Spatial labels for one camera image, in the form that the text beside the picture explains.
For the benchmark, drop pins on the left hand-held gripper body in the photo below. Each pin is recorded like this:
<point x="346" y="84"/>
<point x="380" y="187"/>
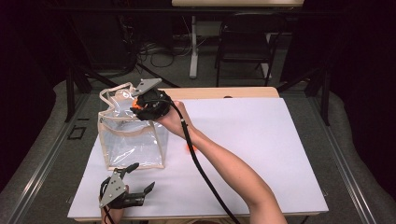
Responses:
<point x="113" y="189"/>

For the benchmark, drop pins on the black chair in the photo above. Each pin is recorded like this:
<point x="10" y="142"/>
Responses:
<point x="246" y="46"/>

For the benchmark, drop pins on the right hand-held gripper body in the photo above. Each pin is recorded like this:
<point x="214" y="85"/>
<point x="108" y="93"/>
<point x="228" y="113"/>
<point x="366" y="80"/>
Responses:
<point x="155" y="104"/>

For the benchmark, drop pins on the clear plastic bag beige trim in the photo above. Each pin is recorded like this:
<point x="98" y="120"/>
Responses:
<point x="130" y="146"/>

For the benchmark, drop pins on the person's left hand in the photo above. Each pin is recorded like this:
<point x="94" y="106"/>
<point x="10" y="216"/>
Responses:
<point x="114" y="213"/>

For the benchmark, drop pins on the person's right hand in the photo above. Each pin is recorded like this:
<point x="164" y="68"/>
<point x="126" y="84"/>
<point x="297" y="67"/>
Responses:
<point x="172" y="119"/>

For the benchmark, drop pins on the white-legged desk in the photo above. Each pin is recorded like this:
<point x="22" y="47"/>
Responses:
<point x="194" y="56"/>

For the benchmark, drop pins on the metal floor rail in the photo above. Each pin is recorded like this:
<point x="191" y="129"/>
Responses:
<point x="43" y="161"/>
<point x="342" y="161"/>

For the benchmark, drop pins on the white board mat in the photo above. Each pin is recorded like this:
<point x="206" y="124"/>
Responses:
<point x="249" y="140"/>

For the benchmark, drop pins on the light wooden table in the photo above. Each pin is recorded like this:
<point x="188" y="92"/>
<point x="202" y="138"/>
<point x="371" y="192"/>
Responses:
<point x="218" y="92"/>

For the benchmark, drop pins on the black metal stand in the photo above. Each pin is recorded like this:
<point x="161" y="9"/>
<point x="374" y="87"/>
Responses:
<point x="70" y="93"/>
<point x="325" y="99"/>

